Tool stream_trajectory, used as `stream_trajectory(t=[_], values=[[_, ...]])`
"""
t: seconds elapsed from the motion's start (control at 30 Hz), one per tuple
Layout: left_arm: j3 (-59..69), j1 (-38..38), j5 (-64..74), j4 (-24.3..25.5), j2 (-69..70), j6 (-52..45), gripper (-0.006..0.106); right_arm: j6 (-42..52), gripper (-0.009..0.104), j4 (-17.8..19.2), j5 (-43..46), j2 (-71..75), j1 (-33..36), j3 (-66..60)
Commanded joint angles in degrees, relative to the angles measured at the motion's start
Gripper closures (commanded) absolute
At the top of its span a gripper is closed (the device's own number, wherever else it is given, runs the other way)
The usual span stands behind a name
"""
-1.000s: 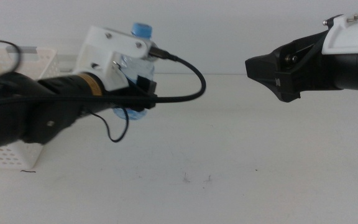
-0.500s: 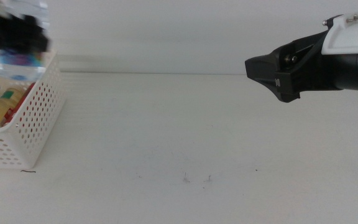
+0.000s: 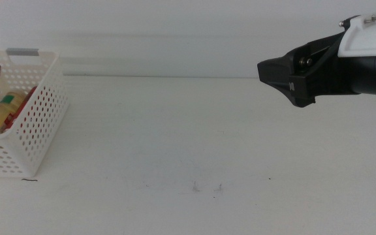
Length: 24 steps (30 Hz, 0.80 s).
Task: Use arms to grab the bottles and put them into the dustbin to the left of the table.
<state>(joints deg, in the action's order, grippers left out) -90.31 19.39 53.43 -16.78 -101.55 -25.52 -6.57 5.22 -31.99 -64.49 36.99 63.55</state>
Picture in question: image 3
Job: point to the small black thread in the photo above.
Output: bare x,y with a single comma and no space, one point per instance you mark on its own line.
29,179

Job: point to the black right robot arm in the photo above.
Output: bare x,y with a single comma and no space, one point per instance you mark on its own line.
374,75

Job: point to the white perforated plastic basket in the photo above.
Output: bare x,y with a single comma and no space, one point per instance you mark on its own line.
49,81

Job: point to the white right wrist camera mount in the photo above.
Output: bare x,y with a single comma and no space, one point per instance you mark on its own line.
367,36

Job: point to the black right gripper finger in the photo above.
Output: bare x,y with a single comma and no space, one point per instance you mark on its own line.
282,78

